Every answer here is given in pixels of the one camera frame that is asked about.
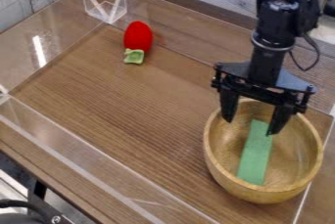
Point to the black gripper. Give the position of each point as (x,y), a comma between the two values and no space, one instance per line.
(287,94)

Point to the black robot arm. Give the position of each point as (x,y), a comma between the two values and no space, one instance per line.
(261,78)

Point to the brown wooden bowl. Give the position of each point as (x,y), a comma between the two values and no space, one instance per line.
(296,158)

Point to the green flat stick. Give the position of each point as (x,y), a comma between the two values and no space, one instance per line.
(257,153)

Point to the red plush strawberry toy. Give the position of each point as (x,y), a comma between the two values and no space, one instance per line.
(137,41)

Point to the clear acrylic tray wall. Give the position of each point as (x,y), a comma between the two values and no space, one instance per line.
(99,183)

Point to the clear acrylic corner bracket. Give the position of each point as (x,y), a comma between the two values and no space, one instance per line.
(107,11)

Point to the black table leg frame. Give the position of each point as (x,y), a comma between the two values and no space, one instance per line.
(25,207)

